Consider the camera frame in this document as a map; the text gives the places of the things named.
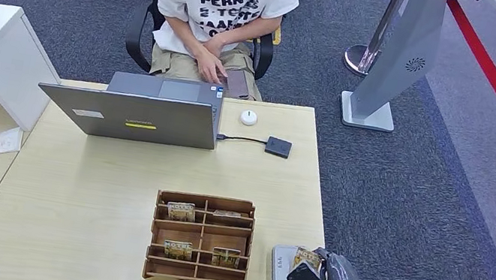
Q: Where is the person's left hand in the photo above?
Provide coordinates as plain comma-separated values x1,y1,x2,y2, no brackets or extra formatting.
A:
202,33,230,58

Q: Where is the grey kiosk stand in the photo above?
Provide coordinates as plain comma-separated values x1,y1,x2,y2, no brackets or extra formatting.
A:
336,0,496,149

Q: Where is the black hub cable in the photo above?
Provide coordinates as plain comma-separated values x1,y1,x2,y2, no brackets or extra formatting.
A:
215,132,269,149

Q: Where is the wooden card holder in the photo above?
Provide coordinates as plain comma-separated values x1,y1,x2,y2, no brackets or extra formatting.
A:
140,185,260,280

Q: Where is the yellow hotel card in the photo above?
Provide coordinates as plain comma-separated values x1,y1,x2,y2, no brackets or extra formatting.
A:
291,245,325,275
164,199,199,224
161,239,195,263
210,246,242,270
212,208,242,221

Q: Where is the white paper slip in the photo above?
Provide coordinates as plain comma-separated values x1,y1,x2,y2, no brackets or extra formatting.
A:
0,123,25,158

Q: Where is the black office chair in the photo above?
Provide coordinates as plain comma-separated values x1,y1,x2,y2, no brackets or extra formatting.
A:
119,0,287,94

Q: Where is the black hub box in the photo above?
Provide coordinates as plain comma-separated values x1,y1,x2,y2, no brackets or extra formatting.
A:
263,135,293,161

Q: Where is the chrome stanchion post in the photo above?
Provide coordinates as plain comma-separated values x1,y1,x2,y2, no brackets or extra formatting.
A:
341,0,410,83

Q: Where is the person's right hand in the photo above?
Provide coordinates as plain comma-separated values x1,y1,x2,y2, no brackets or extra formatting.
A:
190,44,233,87

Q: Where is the grey laptop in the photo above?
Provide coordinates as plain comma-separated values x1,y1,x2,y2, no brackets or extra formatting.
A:
32,56,228,158

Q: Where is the white card reader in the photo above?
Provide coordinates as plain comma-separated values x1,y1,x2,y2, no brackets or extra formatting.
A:
266,242,326,280

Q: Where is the white round puck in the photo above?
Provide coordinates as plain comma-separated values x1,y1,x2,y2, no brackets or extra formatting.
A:
238,108,260,128

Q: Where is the smartphone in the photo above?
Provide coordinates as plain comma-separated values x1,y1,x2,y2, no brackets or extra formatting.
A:
221,66,254,101

